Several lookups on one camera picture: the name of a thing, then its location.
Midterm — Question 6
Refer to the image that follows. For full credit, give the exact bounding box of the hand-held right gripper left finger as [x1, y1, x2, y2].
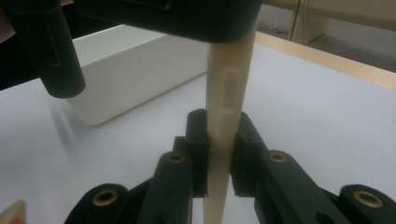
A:
[144, 108, 209, 224]

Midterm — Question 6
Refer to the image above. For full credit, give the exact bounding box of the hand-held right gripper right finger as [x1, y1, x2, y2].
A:
[230, 111, 353, 224]

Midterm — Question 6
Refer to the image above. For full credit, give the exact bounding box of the illustrated wooden board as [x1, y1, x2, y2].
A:
[203, 39, 254, 224]

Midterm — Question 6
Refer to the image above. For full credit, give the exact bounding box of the white plastic box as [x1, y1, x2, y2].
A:
[65, 24, 209, 127]

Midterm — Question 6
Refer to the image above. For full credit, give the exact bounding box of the light wooden shelf unit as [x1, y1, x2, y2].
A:
[261, 0, 396, 47]

